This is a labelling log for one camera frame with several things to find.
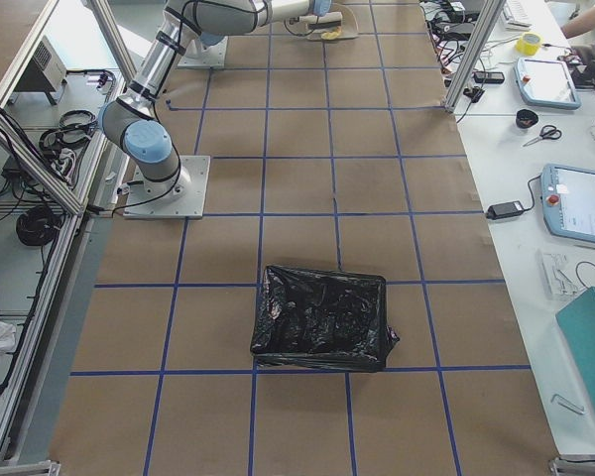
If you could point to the toy croissant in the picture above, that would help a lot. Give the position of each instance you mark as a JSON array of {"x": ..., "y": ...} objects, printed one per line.
[{"x": 331, "y": 35}]

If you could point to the beige plastic dustpan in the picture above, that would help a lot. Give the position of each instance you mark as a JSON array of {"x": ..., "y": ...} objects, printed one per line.
[{"x": 349, "y": 25}]

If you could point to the beige brush with black bristles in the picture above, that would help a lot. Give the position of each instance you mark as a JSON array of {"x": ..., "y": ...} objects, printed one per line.
[{"x": 329, "y": 20}]

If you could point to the black lined trash bin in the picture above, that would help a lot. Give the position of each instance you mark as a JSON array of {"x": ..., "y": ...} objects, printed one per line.
[{"x": 322, "y": 320}]

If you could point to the black power adapter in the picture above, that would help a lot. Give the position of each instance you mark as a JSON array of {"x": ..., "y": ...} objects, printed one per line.
[{"x": 505, "y": 210}]

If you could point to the scissors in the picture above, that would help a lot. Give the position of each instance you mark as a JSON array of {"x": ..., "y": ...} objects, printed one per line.
[{"x": 547, "y": 132}]

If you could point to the blue teach pendant near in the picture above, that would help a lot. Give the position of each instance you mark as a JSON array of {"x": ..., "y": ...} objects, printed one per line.
[{"x": 568, "y": 202}]

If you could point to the blue teach pendant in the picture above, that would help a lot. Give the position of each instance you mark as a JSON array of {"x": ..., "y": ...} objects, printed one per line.
[
  {"x": 568, "y": 202},
  {"x": 546, "y": 83}
]

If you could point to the blue teach pendant far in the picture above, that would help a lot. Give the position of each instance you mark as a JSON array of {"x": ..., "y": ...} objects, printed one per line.
[{"x": 546, "y": 83}]

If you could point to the teal folder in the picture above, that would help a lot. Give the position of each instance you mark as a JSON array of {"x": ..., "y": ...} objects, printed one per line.
[{"x": 577, "y": 323}]

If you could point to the yellow tape roll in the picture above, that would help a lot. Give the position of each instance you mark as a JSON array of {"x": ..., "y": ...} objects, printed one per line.
[{"x": 528, "y": 44}]

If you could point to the allen key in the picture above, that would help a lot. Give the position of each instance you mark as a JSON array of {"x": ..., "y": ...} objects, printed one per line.
[{"x": 567, "y": 404}]

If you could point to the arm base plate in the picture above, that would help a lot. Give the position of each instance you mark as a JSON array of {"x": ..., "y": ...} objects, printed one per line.
[
  {"x": 181, "y": 196},
  {"x": 200, "y": 56}
]

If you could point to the aluminium frame post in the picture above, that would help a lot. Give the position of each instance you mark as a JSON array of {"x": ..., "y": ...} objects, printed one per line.
[{"x": 489, "y": 15}]

